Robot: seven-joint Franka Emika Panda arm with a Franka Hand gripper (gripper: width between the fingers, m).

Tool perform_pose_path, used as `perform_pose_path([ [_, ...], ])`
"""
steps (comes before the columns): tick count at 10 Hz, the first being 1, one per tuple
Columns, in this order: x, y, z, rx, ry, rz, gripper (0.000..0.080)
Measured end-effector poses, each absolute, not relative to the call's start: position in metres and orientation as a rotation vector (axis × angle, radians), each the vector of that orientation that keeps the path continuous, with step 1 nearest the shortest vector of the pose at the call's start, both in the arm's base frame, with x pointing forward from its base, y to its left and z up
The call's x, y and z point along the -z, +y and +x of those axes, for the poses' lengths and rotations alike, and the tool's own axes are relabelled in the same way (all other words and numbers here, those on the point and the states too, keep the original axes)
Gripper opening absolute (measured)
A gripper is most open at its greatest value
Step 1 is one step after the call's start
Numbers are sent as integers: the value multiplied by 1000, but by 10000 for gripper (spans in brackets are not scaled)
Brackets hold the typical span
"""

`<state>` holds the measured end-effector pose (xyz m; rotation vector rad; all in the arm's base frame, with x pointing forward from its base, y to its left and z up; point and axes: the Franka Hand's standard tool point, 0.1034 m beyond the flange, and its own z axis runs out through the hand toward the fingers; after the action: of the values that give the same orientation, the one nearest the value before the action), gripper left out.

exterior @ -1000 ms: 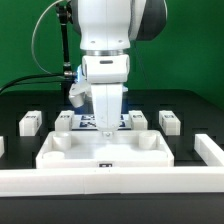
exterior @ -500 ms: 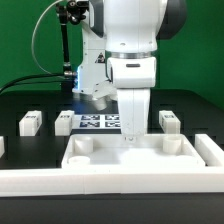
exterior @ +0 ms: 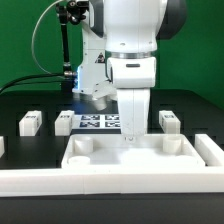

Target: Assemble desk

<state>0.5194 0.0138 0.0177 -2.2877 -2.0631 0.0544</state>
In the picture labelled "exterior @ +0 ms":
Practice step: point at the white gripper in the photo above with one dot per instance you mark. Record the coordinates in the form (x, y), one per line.
(133, 108)

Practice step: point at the white desk top tray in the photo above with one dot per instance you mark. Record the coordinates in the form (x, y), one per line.
(150, 150)

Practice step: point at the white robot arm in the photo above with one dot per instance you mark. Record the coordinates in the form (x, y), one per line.
(119, 39)

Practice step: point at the fiducial marker sheet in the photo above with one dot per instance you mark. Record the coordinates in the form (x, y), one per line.
(96, 121)

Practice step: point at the white front fence wall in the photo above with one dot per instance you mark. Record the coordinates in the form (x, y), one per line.
(43, 182)

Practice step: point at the white fence wall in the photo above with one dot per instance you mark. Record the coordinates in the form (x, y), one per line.
(43, 182)
(209, 151)
(2, 149)

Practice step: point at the white right fence wall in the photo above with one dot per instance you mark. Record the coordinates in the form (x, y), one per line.
(209, 151)

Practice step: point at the white left fence wall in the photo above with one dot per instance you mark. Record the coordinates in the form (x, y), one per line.
(2, 149)

